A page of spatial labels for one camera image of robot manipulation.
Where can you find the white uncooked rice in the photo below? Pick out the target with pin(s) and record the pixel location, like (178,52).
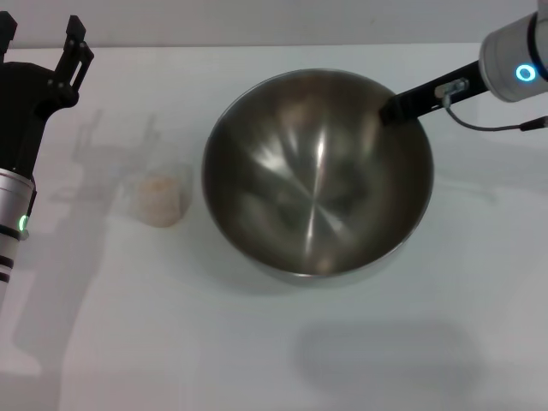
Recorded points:
(156,201)

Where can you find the clear plastic measuring cup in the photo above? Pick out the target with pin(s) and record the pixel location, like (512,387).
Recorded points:
(160,197)

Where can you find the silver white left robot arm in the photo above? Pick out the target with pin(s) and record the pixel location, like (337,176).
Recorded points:
(13,201)

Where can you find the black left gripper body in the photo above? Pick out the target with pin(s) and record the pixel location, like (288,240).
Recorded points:
(19,111)

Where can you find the stainless steel mixing bowl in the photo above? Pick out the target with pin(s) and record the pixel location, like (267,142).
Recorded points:
(317,180)

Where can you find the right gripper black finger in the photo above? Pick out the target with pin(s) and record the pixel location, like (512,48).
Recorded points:
(402,109)

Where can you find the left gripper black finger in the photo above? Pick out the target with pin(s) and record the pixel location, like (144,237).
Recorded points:
(75,60)
(6,30)

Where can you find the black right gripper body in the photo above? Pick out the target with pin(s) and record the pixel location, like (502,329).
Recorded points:
(471,79)

